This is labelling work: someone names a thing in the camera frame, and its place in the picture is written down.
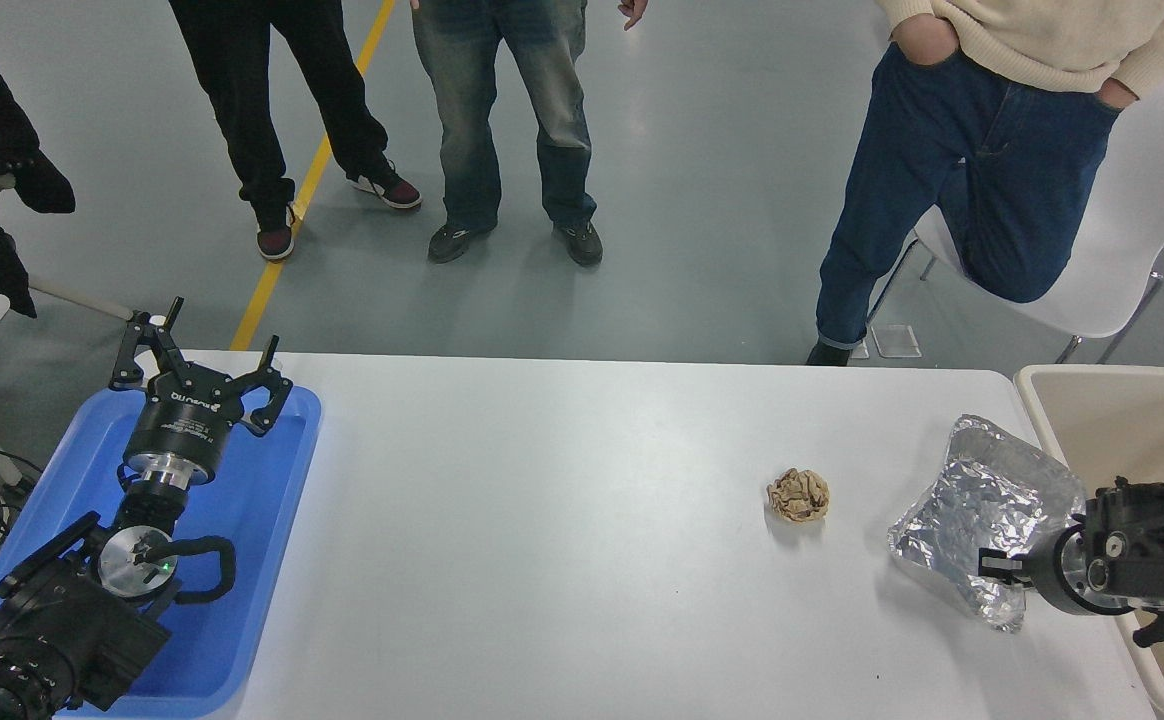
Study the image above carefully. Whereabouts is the standing person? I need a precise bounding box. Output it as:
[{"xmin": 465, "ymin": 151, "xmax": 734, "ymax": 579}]
[
  {"xmin": 167, "ymin": 0, "xmax": 423, "ymax": 263},
  {"xmin": 410, "ymin": 0, "xmax": 650, "ymax": 269}
]

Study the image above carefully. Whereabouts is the blue plastic tray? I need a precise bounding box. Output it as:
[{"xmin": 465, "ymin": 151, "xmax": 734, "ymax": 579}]
[{"xmin": 0, "ymin": 385, "xmax": 323, "ymax": 719}]

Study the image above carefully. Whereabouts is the white plastic chair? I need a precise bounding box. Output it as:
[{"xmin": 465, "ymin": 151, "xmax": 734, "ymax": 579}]
[{"xmin": 867, "ymin": 62, "xmax": 1164, "ymax": 366}]

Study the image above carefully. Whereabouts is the crumpled tan paper ball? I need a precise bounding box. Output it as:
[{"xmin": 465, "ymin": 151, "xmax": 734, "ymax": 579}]
[{"xmin": 766, "ymin": 467, "xmax": 831, "ymax": 525}]

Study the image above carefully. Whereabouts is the clear floor plate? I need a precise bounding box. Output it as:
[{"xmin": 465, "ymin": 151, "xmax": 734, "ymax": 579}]
[{"xmin": 850, "ymin": 324, "xmax": 922, "ymax": 360}]

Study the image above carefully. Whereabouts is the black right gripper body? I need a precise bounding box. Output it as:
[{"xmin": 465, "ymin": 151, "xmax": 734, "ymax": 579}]
[{"xmin": 1022, "ymin": 528, "xmax": 1080, "ymax": 607}]

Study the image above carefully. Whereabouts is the foil plate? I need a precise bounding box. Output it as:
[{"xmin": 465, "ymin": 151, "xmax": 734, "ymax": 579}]
[{"xmin": 887, "ymin": 415, "xmax": 1088, "ymax": 634}]

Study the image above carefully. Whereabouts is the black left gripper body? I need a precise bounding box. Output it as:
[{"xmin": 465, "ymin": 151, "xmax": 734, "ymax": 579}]
[{"xmin": 122, "ymin": 364, "xmax": 248, "ymax": 475}]

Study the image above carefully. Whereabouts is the large pale bin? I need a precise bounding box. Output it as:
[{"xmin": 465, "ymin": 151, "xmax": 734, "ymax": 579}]
[{"xmin": 1012, "ymin": 363, "xmax": 1164, "ymax": 720}]

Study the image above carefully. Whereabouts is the person leaning on chair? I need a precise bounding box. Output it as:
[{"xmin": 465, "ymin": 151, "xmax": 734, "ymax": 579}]
[{"xmin": 807, "ymin": 0, "xmax": 1164, "ymax": 367}]

